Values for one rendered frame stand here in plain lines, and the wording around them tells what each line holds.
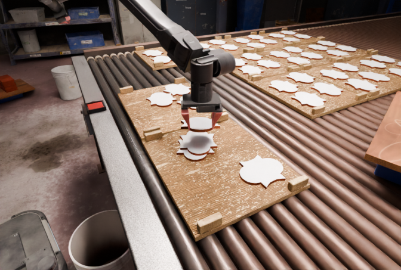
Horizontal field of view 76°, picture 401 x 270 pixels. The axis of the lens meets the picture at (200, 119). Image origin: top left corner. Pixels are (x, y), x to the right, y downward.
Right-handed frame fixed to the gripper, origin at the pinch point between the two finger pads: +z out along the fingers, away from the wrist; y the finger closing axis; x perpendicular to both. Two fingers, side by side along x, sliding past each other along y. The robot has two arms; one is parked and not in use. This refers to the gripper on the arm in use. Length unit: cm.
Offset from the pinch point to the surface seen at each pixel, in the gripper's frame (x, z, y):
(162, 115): -25.8, 10.9, 13.0
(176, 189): 13.9, 10.6, 7.4
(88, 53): -115, 12, 67
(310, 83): -53, 10, -60
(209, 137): -6.5, 8.7, -3.5
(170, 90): -48, 10, 10
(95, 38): -440, 79, 160
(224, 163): 4.2, 10.5, -6.9
